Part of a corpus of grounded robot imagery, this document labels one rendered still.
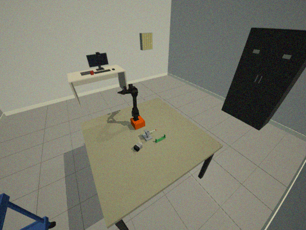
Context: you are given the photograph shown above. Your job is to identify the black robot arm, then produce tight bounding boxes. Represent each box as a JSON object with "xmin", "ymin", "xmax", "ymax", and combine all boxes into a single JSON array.
[{"xmin": 123, "ymin": 84, "xmax": 140, "ymax": 121}]

